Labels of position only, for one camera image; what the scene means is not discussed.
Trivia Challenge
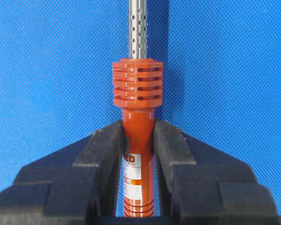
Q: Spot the red-handled soldering iron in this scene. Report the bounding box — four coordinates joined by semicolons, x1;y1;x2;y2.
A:
113;0;163;218

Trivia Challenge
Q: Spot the blue table cloth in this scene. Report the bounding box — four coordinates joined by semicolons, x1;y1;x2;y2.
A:
0;0;281;215

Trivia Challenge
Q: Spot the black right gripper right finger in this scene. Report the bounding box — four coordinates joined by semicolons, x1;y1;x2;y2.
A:
154;120;281;225

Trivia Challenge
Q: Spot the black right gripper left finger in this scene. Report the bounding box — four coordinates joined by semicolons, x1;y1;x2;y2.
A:
0;121;123;225

